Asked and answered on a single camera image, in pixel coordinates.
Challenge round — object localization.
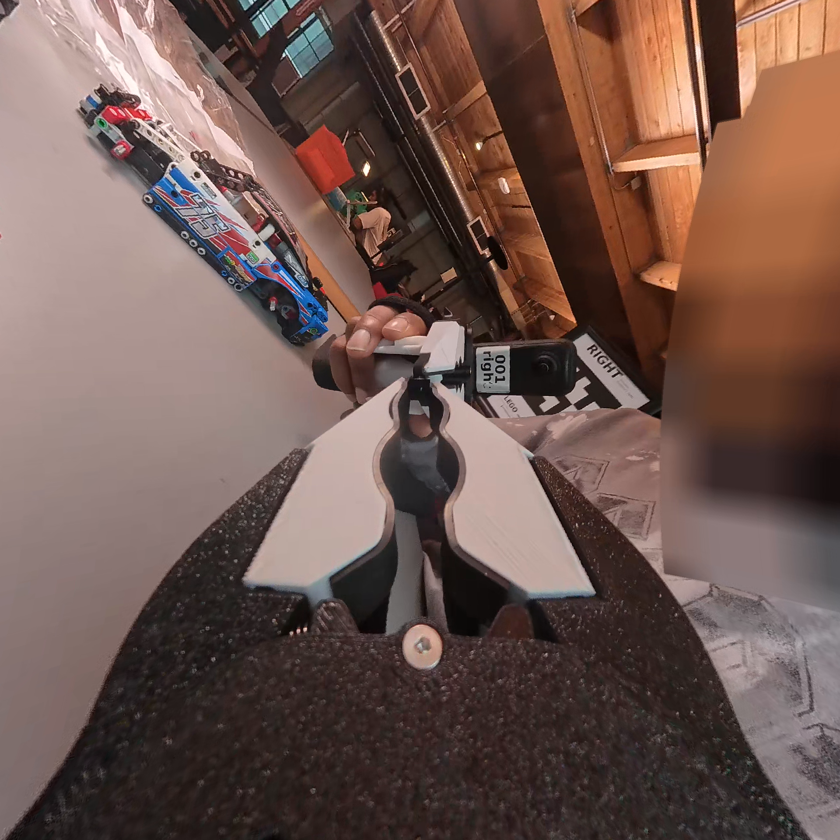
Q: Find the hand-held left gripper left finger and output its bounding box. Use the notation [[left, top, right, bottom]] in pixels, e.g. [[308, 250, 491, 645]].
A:
[[243, 379, 403, 605]]

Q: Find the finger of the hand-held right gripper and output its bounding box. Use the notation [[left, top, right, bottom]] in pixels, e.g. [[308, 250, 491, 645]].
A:
[[425, 358, 472, 389], [425, 318, 472, 370]]

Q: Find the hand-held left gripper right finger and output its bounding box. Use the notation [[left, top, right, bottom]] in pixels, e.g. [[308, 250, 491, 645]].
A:
[[433, 382, 599, 606]]

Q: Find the black toy beam red pin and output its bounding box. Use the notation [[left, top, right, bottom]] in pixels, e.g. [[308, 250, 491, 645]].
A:
[[403, 377, 438, 439]]

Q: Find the person's right forearm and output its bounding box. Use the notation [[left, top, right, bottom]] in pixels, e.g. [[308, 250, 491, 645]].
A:
[[395, 403, 460, 506]]

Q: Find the person's right hand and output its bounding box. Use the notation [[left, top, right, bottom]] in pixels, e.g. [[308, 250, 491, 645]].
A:
[[328, 305, 434, 404]]

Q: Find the black white framed sign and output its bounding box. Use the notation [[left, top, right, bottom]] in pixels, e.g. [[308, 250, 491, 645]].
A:
[[484, 323, 662, 419]]

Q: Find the orange box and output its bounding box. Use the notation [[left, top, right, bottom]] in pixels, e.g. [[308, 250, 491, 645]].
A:
[[294, 126, 350, 193]]

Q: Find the wooden shelf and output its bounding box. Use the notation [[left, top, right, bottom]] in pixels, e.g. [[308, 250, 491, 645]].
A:
[[610, 134, 700, 175]]

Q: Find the blue red white toy truck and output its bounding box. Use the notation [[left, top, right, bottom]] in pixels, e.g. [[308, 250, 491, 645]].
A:
[[77, 84, 331, 347]]

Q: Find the window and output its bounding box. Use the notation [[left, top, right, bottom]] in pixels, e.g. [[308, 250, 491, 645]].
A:
[[239, 0, 345, 74]]

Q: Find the clear plastic bag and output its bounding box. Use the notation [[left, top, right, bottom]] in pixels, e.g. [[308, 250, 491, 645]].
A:
[[82, 0, 266, 155]]

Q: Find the silver ventilation duct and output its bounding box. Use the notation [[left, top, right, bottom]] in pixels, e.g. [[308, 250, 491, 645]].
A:
[[364, 10, 522, 312]]

